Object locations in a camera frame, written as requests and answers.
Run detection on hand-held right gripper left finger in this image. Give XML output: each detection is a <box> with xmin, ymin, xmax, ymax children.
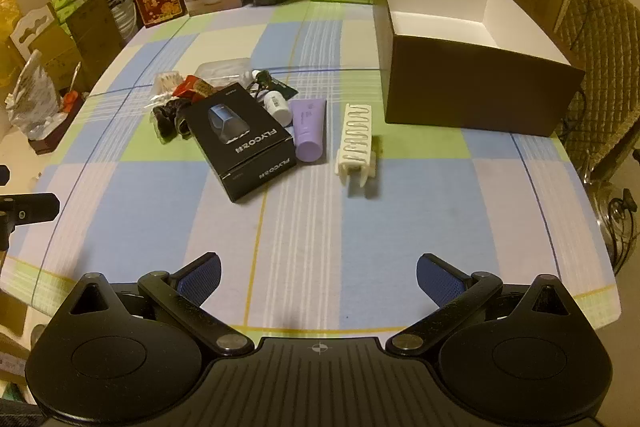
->
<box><xmin>70</xmin><ymin>252</ymin><xmax>256</xmax><ymax>358</ymax></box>

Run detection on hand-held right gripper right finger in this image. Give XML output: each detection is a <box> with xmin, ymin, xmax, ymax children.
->
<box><xmin>386</xmin><ymin>253</ymin><xmax>571</xmax><ymax>356</ymax></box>

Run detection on black product box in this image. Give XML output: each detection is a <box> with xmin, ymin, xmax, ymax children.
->
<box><xmin>185</xmin><ymin>87</ymin><xmax>297</xmax><ymax>204</ymax></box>

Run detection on purple cosmetic tube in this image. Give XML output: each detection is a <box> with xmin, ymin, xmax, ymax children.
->
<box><xmin>291</xmin><ymin>99</ymin><xmax>328</xmax><ymax>162</ymax></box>

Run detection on white pill bottle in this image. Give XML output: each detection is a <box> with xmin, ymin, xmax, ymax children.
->
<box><xmin>264</xmin><ymin>90</ymin><xmax>292</xmax><ymax>126</ymax></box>

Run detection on brown cardboard storage box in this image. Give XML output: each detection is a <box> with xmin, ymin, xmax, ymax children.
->
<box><xmin>374</xmin><ymin>0</ymin><xmax>586</xmax><ymax>138</ymax></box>

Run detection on clear plastic case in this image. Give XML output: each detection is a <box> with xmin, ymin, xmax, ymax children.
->
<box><xmin>196</xmin><ymin>59</ymin><xmax>251</xmax><ymax>84</ymax></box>

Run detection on crumpled clear plastic bag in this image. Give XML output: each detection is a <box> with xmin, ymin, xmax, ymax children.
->
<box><xmin>5</xmin><ymin>49</ymin><xmax>62</xmax><ymax>141</ymax></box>

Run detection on yellow plastic bag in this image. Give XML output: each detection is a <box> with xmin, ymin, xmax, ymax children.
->
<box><xmin>0</xmin><ymin>0</ymin><xmax>23</xmax><ymax>88</ymax></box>

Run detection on white hanger card box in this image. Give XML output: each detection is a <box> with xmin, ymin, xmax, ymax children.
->
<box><xmin>10</xmin><ymin>4</ymin><xmax>68</xmax><ymax>62</ymax></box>

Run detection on green tissue packs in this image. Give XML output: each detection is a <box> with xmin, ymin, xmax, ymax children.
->
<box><xmin>50</xmin><ymin>0</ymin><xmax>95</xmax><ymax>24</ymax></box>

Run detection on metal floor fan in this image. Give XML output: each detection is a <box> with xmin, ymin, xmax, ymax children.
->
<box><xmin>597</xmin><ymin>187</ymin><xmax>640</xmax><ymax>278</ymax></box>

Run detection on chair with quilted cover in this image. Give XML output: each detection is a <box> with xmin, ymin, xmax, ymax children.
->
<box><xmin>552</xmin><ymin>0</ymin><xmax>640</xmax><ymax>182</ymax></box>

